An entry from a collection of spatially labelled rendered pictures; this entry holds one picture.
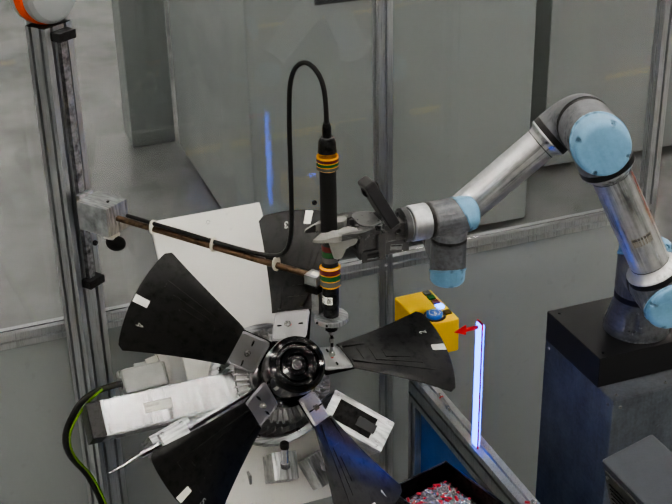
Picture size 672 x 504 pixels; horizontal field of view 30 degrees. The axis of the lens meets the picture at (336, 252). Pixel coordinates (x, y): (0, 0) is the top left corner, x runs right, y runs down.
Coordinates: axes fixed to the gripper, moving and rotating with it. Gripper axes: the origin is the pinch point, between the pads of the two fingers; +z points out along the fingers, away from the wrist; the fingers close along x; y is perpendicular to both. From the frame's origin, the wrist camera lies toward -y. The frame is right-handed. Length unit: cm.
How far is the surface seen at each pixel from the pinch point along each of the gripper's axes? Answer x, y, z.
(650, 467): -64, 24, -37
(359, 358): -2.7, 29.9, -8.3
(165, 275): 11.1, 9.4, 28.2
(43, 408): 70, 73, 50
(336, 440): -11.8, 42.3, 0.7
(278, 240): 20.5, 11.1, 0.9
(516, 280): 70, 64, -88
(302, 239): 16.7, 9.9, -3.2
